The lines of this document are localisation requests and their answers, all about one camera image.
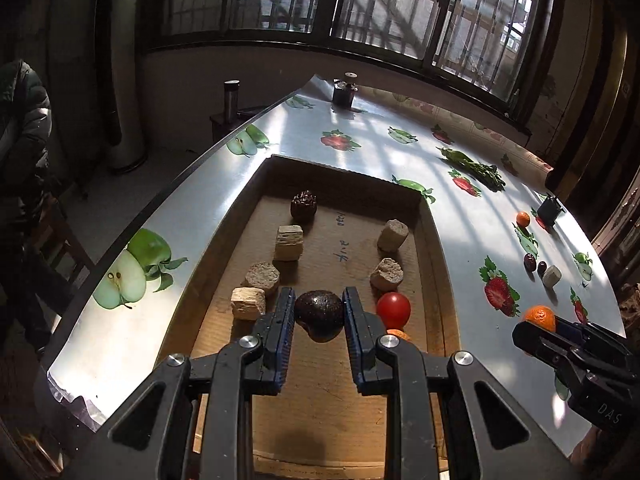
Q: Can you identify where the square layered wheat biscuit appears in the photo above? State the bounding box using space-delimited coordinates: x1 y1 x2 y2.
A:
273 224 305 262

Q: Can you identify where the red tomato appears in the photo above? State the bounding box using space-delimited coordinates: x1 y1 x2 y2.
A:
376 292 412 331

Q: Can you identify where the large orange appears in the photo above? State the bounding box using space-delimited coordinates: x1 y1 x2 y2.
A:
520 304 557 334

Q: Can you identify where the small dark jar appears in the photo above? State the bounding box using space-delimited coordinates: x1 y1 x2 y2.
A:
332 72 359 109

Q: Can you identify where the white floor air conditioner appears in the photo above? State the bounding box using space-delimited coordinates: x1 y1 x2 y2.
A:
96 0 149 172

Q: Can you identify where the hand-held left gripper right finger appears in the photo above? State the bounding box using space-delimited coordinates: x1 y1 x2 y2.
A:
342 287 576 480

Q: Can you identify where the large red date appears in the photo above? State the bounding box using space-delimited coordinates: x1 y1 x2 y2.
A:
294 290 346 344

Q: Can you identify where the bunch of leafy greens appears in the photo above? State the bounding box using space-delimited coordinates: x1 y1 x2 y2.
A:
438 147 506 192

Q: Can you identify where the broken-end wheat biscuit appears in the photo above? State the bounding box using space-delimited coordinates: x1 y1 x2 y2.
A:
369 257 405 292

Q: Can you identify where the printed tablecloth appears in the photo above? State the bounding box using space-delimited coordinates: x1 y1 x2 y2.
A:
45 74 628 461

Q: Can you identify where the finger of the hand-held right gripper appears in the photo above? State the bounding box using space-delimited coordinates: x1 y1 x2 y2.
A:
512 320 591 376
556 317 608 346

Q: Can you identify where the window with metal grille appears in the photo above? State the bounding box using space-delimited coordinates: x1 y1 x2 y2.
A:
140 0 557 117

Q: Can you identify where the small dark wrinkled date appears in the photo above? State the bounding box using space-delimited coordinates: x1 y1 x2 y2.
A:
290 190 320 224

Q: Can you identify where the black box device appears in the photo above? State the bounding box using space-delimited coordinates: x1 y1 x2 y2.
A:
537 194 565 226

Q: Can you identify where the cardboard box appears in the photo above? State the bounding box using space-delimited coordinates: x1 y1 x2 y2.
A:
190 154 461 480

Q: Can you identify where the metal thermos flask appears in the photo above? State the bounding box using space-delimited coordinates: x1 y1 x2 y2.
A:
223 79 241 124

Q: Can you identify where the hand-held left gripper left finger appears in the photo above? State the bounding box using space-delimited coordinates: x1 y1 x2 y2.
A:
65 287 296 480

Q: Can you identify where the round wheat biscuit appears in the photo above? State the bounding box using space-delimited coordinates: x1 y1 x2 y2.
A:
244 261 281 295

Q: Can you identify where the wooden chair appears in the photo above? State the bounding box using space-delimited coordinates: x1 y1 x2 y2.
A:
29 195 97 358

